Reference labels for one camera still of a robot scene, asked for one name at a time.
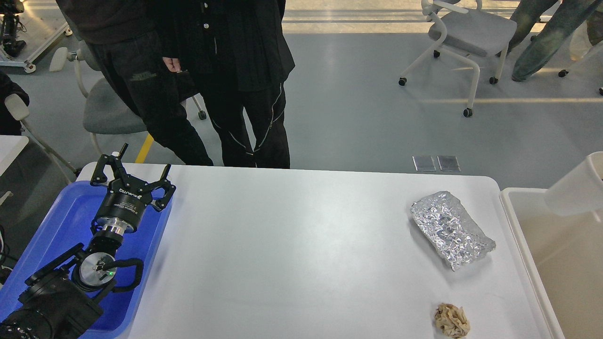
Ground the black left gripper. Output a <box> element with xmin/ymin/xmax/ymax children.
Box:
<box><xmin>90</xmin><ymin>143</ymin><xmax>177</xmax><ymax>234</ymax></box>

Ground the white paper cup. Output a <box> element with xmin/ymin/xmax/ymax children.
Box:
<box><xmin>544</xmin><ymin>152</ymin><xmax>603</xmax><ymax>218</ymax></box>

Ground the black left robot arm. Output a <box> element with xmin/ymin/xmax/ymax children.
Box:
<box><xmin>1</xmin><ymin>147</ymin><xmax>176</xmax><ymax>339</ymax></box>

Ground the robot base top left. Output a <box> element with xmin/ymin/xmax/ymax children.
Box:
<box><xmin>0</xmin><ymin>0</ymin><xmax>73</xmax><ymax>73</ymax></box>

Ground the grey chair near left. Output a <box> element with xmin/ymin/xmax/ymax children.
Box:
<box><xmin>49</xmin><ymin>41</ymin><xmax>147</xmax><ymax>154</ymax></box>

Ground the blue plastic tray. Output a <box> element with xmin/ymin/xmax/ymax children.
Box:
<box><xmin>0</xmin><ymin>182</ymin><xmax>172</xmax><ymax>339</ymax></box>

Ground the white chair far left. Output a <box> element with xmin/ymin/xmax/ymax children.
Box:
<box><xmin>4</xmin><ymin>94</ymin><xmax>81</xmax><ymax>183</ymax></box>

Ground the person in black hoodie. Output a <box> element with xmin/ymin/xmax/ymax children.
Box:
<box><xmin>57</xmin><ymin>0</ymin><xmax>213</xmax><ymax>166</ymax></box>

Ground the person in black coat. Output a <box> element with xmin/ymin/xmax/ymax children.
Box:
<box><xmin>149</xmin><ymin>0</ymin><xmax>295</xmax><ymax>168</ymax></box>

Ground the left floor outlet plate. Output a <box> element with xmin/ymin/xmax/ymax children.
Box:
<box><xmin>413</xmin><ymin>156</ymin><xmax>437</xmax><ymax>172</ymax></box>

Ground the floor outlet plate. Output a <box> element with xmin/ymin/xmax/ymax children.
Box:
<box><xmin>413</xmin><ymin>156</ymin><xmax>437</xmax><ymax>172</ymax></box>
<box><xmin>437</xmin><ymin>156</ymin><xmax>461</xmax><ymax>172</ymax></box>

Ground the right floor outlet plate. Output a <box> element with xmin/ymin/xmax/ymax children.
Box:
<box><xmin>437</xmin><ymin>156</ymin><xmax>461</xmax><ymax>172</ymax></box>

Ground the crumpled aluminium foil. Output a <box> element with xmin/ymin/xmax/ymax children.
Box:
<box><xmin>410</xmin><ymin>191</ymin><xmax>496</xmax><ymax>272</ymax></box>

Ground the crumpled brown paper ball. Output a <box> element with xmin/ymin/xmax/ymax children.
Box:
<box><xmin>434</xmin><ymin>303</ymin><xmax>470</xmax><ymax>339</ymax></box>

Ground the grey white chair right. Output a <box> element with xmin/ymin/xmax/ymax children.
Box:
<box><xmin>398</xmin><ymin>0</ymin><xmax>517</xmax><ymax>118</ymax></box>

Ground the white plastic bin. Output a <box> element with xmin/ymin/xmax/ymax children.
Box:
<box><xmin>500</xmin><ymin>187</ymin><xmax>603</xmax><ymax>339</ymax></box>

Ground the person in grey jeans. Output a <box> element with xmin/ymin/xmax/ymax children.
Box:
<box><xmin>507</xmin><ymin>0</ymin><xmax>602</xmax><ymax>82</ymax></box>

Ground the white chair far right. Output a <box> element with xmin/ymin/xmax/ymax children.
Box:
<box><xmin>558</xmin><ymin>9</ymin><xmax>603</xmax><ymax>78</ymax></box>

